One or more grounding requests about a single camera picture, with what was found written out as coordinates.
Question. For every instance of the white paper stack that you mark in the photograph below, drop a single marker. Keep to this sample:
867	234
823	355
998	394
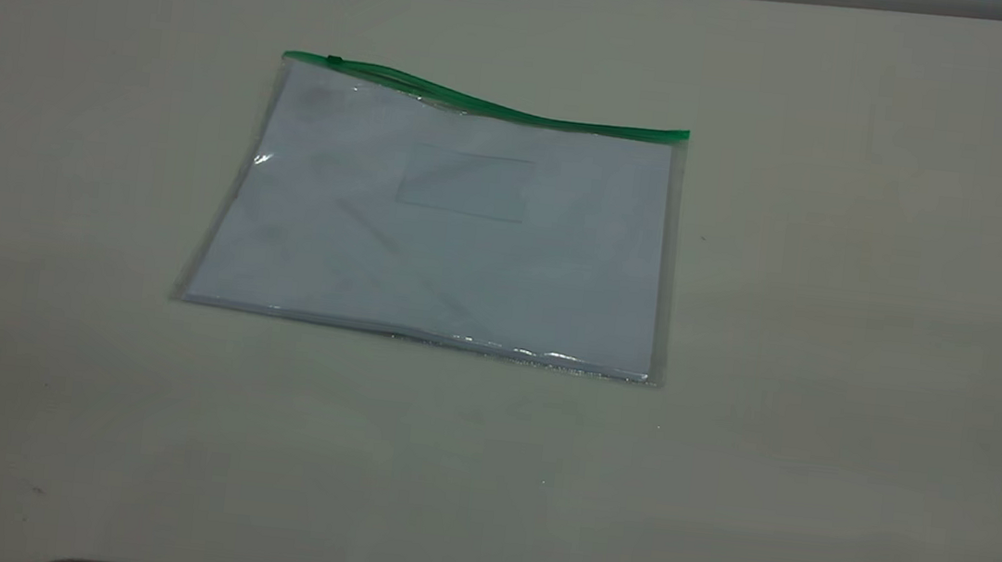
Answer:
509	291

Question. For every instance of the clear plastic green-zip bag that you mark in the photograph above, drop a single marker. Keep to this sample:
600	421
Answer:
465	184

